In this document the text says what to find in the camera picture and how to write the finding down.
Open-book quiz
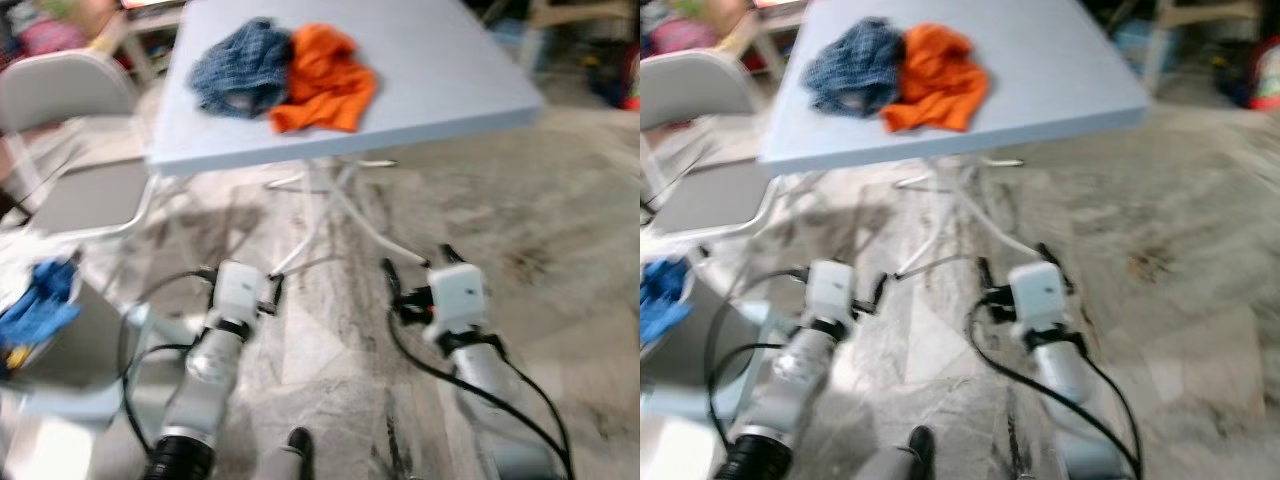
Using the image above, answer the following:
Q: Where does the silver black robot leg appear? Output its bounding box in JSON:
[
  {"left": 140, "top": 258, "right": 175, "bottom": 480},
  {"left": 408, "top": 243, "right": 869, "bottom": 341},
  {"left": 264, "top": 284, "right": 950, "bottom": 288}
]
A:
[
  {"left": 860, "top": 425, "right": 936, "bottom": 480},
  {"left": 252, "top": 427, "right": 316, "bottom": 480}
]

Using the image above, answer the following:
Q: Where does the light blue laundry bin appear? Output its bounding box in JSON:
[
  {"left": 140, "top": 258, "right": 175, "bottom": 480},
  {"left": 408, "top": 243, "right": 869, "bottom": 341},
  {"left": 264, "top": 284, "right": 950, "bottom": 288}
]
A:
[
  {"left": 0, "top": 255, "right": 201, "bottom": 426},
  {"left": 640, "top": 255, "right": 791, "bottom": 421}
]

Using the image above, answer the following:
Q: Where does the light blue folding table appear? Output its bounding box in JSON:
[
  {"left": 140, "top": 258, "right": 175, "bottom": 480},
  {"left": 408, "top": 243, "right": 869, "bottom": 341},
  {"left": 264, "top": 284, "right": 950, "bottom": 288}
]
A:
[
  {"left": 145, "top": 0, "right": 548, "bottom": 279},
  {"left": 757, "top": 0, "right": 1153, "bottom": 279}
]

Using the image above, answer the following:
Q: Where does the orange garment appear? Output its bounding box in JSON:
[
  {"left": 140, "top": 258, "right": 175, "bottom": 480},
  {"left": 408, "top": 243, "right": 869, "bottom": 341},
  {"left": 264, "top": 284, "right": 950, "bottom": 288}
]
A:
[
  {"left": 268, "top": 22, "right": 379, "bottom": 135},
  {"left": 880, "top": 22, "right": 991, "bottom": 134}
]

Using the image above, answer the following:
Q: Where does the bright blue cloth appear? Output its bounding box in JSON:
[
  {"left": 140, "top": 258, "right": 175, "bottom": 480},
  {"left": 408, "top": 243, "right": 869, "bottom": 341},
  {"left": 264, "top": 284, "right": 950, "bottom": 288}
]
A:
[
  {"left": 0, "top": 257, "right": 83, "bottom": 353},
  {"left": 640, "top": 257, "right": 696, "bottom": 346}
]

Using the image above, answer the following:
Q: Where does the light blue checked garment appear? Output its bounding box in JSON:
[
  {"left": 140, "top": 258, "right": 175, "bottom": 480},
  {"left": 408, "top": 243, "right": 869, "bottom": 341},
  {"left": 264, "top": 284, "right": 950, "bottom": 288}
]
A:
[
  {"left": 803, "top": 17, "right": 909, "bottom": 119},
  {"left": 188, "top": 17, "right": 298, "bottom": 121}
]

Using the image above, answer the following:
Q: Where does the beige wooden chair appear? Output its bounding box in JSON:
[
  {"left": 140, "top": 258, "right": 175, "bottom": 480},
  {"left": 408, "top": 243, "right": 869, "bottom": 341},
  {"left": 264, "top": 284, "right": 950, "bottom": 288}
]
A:
[
  {"left": 1140, "top": 0, "right": 1266, "bottom": 96},
  {"left": 525, "top": 0, "right": 641, "bottom": 71}
]

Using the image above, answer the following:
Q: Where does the grey folding chair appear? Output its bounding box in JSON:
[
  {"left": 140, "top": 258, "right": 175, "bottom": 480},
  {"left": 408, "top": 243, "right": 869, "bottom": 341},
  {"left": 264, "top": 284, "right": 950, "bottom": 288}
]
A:
[
  {"left": 0, "top": 50, "right": 163, "bottom": 243},
  {"left": 640, "top": 50, "right": 781, "bottom": 241}
]

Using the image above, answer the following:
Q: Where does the pink bag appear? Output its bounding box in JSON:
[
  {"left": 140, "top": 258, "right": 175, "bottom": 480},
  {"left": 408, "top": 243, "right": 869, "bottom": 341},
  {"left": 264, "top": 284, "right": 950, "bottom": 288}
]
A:
[
  {"left": 18, "top": 18, "right": 91, "bottom": 59},
  {"left": 650, "top": 15, "right": 716, "bottom": 56}
]

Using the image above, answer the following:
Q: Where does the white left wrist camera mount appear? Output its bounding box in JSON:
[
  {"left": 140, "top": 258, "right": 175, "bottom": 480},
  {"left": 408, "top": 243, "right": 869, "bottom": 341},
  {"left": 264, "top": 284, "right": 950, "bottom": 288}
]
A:
[
  {"left": 205, "top": 262, "right": 271, "bottom": 336},
  {"left": 805, "top": 260, "right": 859, "bottom": 331}
]

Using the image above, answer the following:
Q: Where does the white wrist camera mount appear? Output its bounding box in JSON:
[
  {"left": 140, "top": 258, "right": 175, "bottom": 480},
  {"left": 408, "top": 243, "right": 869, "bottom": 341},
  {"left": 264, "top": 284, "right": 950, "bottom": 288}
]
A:
[
  {"left": 423, "top": 263, "right": 489, "bottom": 346},
  {"left": 1008, "top": 262, "right": 1069, "bottom": 336},
  {"left": 205, "top": 262, "right": 271, "bottom": 336},
  {"left": 805, "top": 260, "right": 859, "bottom": 331}
]

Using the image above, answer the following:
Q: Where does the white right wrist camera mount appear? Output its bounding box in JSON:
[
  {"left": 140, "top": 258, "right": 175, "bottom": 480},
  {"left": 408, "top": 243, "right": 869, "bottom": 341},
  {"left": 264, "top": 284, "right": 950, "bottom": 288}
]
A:
[
  {"left": 423, "top": 263, "right": 489, "bottom": 346},
  {"left": 1008, "top": 262, "right": 1069, "bottom": 336}
]

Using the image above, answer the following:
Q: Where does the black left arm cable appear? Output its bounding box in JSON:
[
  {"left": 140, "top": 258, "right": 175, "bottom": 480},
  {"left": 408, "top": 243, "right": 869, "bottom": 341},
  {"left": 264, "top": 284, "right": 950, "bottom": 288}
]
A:
[
  {"left": 703, "top": 270, "right": 811, "bottom": 451},
  {"left": 115, "top": 268, "right": 216, "bottom": 456}
]

